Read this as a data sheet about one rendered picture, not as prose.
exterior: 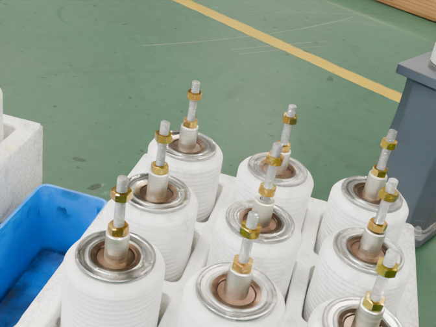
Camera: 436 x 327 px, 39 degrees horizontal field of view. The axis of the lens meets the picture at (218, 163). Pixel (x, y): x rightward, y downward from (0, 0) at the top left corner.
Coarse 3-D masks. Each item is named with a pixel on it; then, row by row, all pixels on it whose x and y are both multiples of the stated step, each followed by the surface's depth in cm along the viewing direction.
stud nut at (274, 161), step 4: (268, 152) 63; (268, 156) 62; (280, 156) 63; (268, 160) 63; (272, 160) 62; (276, 160) 62; (280, 160) 62; (272, 164) 62; (276, 164) 62; (280, 164) 63
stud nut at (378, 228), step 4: (372, 220) 64; (368, 224) 64; (372, 224) 63; (376, 224) 63; (380, 224) 63; (384, 224) 63; (372, 228) 63; (376, 228) 63; (380, 228) 63; (384, 228) 63; (376, 232) 63; (380, 232) 63
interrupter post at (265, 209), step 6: (258, 198) 66; (258, 204) 65; (264, 204) 65; (270, 204) 65; (252, 210) 66; (258, 210) 65; (264, 210) 65; (270, 210) 65; (264, 216) 65; (270, 216) 66; (258, 222) 66; (264, 222) 66; (270, 222) 67
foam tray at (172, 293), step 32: (224, 192) 84; (96, 224) 74; (320, 224) 85; (192, 256) 72; (288, 288) 75; (416, 288) 73; (32, 320) 60; (160, 320) 68; (288, 320) 65; (416, 320) 68
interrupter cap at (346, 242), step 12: (348, 228) 68; (360, 228) 68; (336, 240) 66; (348, 240) 66; (360, 240) 67; (384, 240) 67; (336, 252) 64; (348, 252) 64; (384, 252) 66; (348, 264) 63; (360, 264) 63; (372, 264) 63
